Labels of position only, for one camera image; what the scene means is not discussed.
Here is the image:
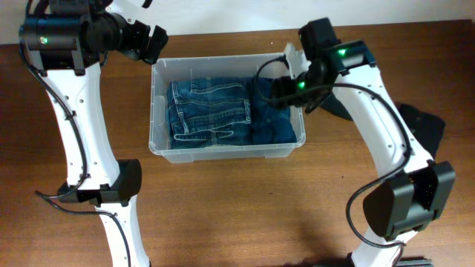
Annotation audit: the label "clear plastic storage bin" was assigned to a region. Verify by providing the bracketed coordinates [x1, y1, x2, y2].
[148, 53, 306, 164]

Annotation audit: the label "dark blue jeans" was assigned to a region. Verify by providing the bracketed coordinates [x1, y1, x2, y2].
[166, 77, 252, 149]

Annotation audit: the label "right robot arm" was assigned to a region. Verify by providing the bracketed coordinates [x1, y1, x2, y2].
[267, 18, 456, 266]

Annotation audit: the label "blue taped shirt bundle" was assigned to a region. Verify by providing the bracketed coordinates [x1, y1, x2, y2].
[247, 77, 297, 145]

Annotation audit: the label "black cloth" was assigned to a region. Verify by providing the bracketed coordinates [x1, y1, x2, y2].
[321, 93, 353, 121]

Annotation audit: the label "black taped clothing bundle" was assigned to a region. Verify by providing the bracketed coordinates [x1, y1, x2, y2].
[398, 104, 446, 159]

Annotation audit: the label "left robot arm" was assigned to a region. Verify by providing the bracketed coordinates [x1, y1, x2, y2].
[19, 0, 168, 266]

